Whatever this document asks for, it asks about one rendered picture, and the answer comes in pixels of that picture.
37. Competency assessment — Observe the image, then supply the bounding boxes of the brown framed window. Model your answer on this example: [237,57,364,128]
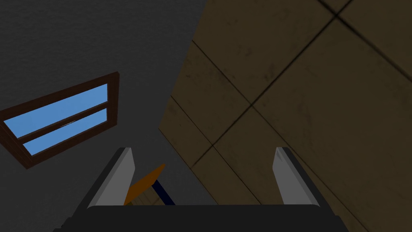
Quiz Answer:
[0,71,120,170]

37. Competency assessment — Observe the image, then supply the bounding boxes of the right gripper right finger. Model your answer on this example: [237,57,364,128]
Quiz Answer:
[272,146,321,207]

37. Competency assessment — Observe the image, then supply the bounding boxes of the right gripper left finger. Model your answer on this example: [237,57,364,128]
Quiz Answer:
[86,147,136,209]

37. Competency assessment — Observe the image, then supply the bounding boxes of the orange wooden furniture piece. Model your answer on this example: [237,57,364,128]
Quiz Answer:
[124,164,176,206]

